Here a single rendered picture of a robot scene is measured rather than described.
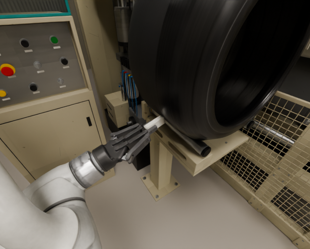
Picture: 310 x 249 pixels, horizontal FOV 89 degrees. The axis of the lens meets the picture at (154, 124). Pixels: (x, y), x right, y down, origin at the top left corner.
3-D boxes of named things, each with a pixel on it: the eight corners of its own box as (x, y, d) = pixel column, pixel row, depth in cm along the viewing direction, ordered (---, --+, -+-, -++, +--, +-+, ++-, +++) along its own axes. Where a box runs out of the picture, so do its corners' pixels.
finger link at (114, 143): (117, 152, 49) (115, 150, 50) (146, 132, 52) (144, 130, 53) (112, 145, 46) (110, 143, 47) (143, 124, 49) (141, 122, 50)
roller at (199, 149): (150, 113, 80) (150, 105, 77) (157, 110, 82) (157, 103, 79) (201, 159, 57) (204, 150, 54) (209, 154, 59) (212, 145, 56)
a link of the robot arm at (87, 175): (66, 154, 44) (86, 143, 45) (84, 170, 50) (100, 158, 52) (73, 179, 38) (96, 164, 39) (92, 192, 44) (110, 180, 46)
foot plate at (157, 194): (140, 178, 150) (140, 176, 148) (163, 165, 161) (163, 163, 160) (155, 201, 132) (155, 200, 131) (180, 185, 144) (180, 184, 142)
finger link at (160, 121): (144, 127, 49) (145, 128, 48) (162, 115, 51) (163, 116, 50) (147, 133, 51) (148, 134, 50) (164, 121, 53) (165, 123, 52)
